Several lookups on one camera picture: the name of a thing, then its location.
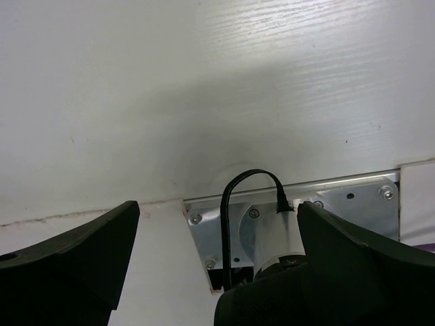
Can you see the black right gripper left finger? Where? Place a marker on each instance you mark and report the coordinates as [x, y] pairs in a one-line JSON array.
[[75, 278]]

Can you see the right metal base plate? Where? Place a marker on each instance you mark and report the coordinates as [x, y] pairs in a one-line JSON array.
[[370, 201]]

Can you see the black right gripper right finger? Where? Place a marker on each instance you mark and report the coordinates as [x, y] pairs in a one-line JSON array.
[[364, 278]]

